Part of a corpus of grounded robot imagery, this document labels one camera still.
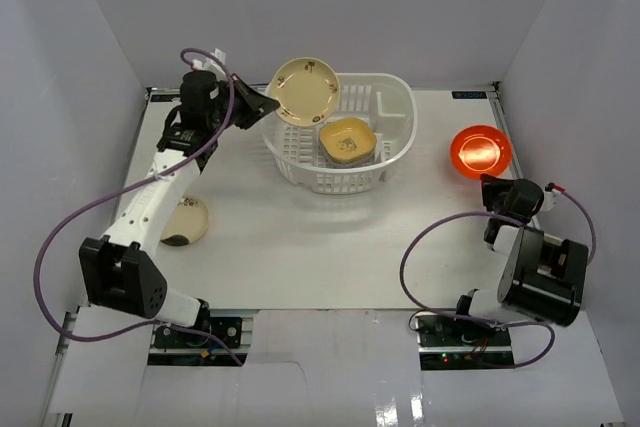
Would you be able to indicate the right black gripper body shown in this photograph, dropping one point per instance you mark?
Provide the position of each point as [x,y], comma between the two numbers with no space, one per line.
[495,204]

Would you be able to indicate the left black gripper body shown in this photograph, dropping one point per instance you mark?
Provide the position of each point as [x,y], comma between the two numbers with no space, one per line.
[244,102]

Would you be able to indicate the orange round plate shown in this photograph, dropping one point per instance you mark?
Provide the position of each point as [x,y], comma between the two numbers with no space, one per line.
[480,149]

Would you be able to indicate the cream round flower plate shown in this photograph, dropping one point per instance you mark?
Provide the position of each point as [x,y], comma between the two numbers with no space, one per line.
[308,91]

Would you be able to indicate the golden square panda plate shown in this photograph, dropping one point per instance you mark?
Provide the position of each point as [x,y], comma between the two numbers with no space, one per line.
[347,141]

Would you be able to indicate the cream round plate dark rim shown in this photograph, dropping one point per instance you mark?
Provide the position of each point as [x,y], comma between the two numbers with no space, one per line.
[188,223]

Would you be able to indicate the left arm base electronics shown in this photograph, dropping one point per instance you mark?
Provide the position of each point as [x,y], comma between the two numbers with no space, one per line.
[226,345]

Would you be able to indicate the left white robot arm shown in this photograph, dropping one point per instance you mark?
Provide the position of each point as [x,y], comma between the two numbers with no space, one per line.
[118,269]

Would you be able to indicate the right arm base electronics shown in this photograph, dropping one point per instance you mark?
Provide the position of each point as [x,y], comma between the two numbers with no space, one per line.
[445,344]

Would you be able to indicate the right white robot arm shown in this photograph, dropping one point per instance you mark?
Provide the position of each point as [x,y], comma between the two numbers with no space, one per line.
[544,275]

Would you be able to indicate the left black table label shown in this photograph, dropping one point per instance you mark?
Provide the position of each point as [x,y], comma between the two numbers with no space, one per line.
[164,98]

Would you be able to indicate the black table label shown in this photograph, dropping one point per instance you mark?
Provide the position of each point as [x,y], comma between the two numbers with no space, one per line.
[469,95]
[164,98]

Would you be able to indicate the right black table label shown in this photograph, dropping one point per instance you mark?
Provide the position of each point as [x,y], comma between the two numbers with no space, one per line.
[469,95]

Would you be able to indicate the white plastic dish basket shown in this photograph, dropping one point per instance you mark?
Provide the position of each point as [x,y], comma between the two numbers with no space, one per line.
[383,101]

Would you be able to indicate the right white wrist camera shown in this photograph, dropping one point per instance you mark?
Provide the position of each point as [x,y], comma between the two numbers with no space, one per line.
[551,192]

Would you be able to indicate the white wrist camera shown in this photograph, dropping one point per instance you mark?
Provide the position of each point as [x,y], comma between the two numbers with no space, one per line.
[209,62]
[551,192]

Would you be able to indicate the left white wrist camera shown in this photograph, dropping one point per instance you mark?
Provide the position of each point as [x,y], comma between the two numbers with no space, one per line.
[209,62]

